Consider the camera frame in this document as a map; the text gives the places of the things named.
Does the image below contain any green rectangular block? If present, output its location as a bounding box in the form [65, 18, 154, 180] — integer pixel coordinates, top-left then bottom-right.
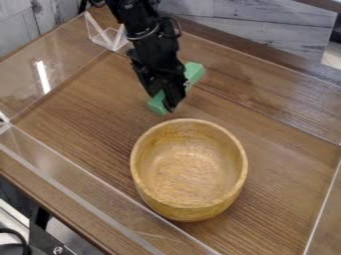
[149, 62, 205, 116]

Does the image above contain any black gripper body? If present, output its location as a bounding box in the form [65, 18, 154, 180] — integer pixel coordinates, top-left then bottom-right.
[128, 29, 189, 91]

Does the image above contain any black cable under table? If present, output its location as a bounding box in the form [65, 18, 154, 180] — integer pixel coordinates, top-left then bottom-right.
[0, 227, 33, 255]

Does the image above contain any clear acrylic tray wall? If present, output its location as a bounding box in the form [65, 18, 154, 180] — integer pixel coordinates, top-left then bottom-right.
[0, 18, 341, 255]

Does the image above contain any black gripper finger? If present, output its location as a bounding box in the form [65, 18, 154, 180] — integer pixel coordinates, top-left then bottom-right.
[164, 80, 187, 113]
[136, 62, 162, 97]

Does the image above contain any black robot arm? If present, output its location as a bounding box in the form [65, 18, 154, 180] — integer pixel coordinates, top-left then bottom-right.
[92, 0, 187, 112]

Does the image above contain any brown wooden bowl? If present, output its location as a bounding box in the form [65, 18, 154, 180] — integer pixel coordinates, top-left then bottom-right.
[130, 119, 249, 222]

